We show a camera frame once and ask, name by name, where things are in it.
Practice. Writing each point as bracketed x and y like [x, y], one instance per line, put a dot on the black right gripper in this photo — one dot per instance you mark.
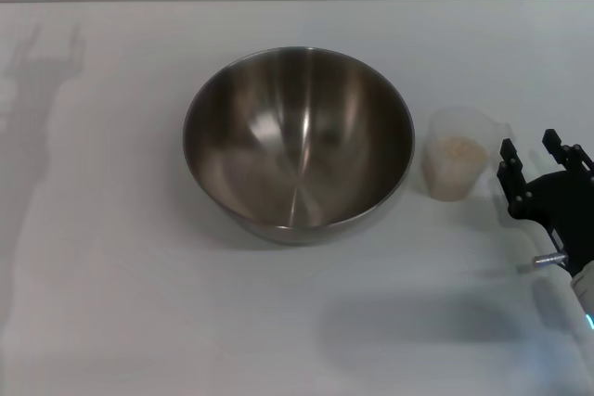
[561, 206]

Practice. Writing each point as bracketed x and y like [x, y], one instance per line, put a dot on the white rice grains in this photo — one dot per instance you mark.
[459, 159]

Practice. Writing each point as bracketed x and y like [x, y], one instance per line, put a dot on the clear plastic measuring cup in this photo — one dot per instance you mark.
[436, 127]

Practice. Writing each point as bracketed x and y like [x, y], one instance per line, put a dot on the stainless steel mixing bowl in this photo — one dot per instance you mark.
[297, 155]

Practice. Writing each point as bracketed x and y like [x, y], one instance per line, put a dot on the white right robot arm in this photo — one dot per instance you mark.
[585, 291]

